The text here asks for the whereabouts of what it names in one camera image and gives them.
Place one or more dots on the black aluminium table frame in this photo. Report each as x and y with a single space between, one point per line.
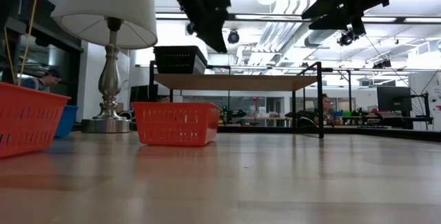
379 133

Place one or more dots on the black monitor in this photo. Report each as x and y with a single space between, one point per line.
141 94
394 100

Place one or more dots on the person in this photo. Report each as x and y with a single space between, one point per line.
325 110
44 81

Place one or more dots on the silver lamp base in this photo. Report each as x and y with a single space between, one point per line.
108 82

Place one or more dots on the orange plastic basket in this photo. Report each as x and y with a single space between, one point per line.
175 127
31 120

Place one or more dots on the wooden shelf black metal frame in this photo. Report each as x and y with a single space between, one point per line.
234 82

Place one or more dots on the white lamp shade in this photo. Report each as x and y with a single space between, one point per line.
103 3

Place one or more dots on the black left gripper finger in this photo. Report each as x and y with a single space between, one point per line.
224 34
215 34

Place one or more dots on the blue plastic basket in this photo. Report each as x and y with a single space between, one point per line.
69 120

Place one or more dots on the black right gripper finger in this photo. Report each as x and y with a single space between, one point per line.
332 20
327 3

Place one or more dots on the black plastic basket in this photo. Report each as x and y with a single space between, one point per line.
179 63

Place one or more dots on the black ceiling spotlight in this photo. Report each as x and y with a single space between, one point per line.
233 37

